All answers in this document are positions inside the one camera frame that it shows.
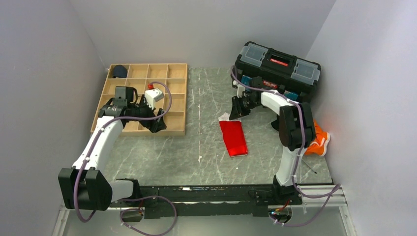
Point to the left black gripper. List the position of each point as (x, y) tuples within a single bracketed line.
[(154, 125)]

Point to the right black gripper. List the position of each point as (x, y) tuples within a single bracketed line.
[(236, 111)]

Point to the red white underwear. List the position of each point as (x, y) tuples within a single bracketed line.
[(233, 136)]

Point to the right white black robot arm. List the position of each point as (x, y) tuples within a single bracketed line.
[(295, 126)]

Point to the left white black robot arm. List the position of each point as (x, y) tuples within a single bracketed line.
[(83, 185)]

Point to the dark blue rolled garment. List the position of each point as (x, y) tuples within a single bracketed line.
[(119, 71)]

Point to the black toolbox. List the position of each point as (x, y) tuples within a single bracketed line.
[(266, 68)]

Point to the orange garment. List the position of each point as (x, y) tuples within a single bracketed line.
[(319, 145)]

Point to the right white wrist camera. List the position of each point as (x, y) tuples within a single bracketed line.
[(241, 90)]

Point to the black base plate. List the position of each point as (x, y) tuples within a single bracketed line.
[(212, 200)]

